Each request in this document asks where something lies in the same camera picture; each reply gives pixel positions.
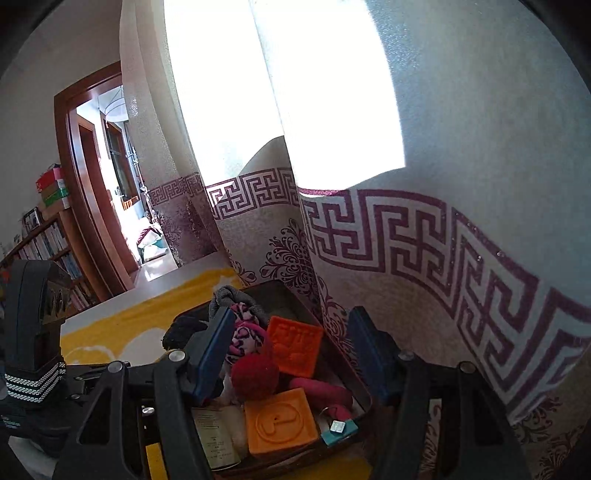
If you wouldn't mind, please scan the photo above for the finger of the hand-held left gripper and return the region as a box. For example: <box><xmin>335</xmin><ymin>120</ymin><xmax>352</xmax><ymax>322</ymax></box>
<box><xmin>65</xmin><ymin>367</ymin><xmax>112</xmax><ymax>398</ymax></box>

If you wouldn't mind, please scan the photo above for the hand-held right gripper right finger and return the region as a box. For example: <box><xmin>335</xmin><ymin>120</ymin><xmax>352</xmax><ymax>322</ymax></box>
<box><xmin>346</xmin><ymin>305</ymin><xmax>534</xmax><ymax>480</ymax></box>

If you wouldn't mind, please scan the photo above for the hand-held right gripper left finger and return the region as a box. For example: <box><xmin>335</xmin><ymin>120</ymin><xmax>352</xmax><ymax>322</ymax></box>
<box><xmin>53</xmin><ymin>305</ymin><xmax>236</xmax><ymax>480</ymax></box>

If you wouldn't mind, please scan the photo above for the leopard print sock ball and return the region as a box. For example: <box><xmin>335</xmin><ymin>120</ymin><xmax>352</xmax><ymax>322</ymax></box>
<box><xmin>226</xmin><ymin>302</ymin><xmax>274</xmax><ymax>366</ymax></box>

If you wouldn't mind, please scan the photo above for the red pompom ball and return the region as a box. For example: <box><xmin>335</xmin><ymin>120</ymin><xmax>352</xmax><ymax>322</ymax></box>
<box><xmin>231</xmin><ymin>353</ymin><xmax>280</xmax><ymax>401</ymax></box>

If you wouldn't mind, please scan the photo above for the grey and black sock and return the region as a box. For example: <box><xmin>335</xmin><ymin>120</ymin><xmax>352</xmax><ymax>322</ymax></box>
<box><xmin>161</xmin><ymin>285</ymin><xmax>271</xmax><ymax>349</ymax></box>

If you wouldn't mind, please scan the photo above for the pink sock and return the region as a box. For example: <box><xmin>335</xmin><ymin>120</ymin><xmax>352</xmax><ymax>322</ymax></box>
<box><xmin>288</xmin><ymin>376</ymin><xmax>354</xmax><ymax>418</ymax></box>

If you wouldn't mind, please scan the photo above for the orange studded rubber cube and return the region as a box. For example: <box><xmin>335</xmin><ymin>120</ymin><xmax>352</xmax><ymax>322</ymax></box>
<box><xmin>267</xmin><ymin>315</ymin><xmax>325</xmax><ymax>377</ymax></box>

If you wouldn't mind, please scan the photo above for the dark storage bin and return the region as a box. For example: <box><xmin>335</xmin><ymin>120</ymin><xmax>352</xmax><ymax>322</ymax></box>
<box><xmin>159</xmin><ymin>279</ymin><xmax>375</xmax><ymax>474</ymax></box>

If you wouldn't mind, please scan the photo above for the yellow and white blanket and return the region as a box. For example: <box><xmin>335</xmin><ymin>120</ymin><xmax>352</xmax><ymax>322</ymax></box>
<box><xmin>60</xmin><ymin>270</ymin><xmax>372</xmax><ymax>480</ymax></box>

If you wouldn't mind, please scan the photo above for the wooden bookshelf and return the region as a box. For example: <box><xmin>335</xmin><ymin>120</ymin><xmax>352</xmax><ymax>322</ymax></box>
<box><xmin>0</xmin><ymin>210</ymin><xmax>100</xmax><ymax>319</ymax></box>

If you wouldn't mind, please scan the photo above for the orange smooth rubber cube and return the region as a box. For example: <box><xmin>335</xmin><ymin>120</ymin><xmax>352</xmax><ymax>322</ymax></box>
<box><xmin>244</xmin><ymin>388</ymin><xmax>321</xmax><ymax>457</ymax></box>

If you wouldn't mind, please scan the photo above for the white sack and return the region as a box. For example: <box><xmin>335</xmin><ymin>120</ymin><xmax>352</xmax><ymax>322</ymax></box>
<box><xmin>139</xmin><ymin>226</ymin><xmax>167</xmax><ymax>264</ymax></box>

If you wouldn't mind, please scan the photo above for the beige patterned curtain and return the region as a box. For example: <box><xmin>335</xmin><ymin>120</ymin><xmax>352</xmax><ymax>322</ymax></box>
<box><xmin>120</xmin><ymin>0</ymin><xmax>591</xmax><ymax>480</ymax></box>

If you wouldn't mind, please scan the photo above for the green cardboard box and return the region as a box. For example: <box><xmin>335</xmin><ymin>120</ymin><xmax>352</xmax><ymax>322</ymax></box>
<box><xmin>41</xmin><ymin>185</ymin><xmax>70</xmax><ymax>208</ymax></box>

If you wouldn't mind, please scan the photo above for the round ceiling lamp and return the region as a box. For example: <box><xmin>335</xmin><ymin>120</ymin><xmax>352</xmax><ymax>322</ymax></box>
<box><xmin>99</xmin><ymin>88</ymin><xmax>127</xmax><ymax>121</ymax></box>

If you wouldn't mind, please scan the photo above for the teal keychain tag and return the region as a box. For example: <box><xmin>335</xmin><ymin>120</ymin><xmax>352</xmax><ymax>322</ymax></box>
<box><xmin>321</xmin><ymin>404</ymin><xmax>360</xmax><ymax>446</ymax></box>

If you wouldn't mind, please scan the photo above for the wooden door frame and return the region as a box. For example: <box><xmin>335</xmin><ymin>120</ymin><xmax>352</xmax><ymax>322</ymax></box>
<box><xmin>53</xmin><ymin>62</ymin><xmax>139</xmax><ymax>296</ymax></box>

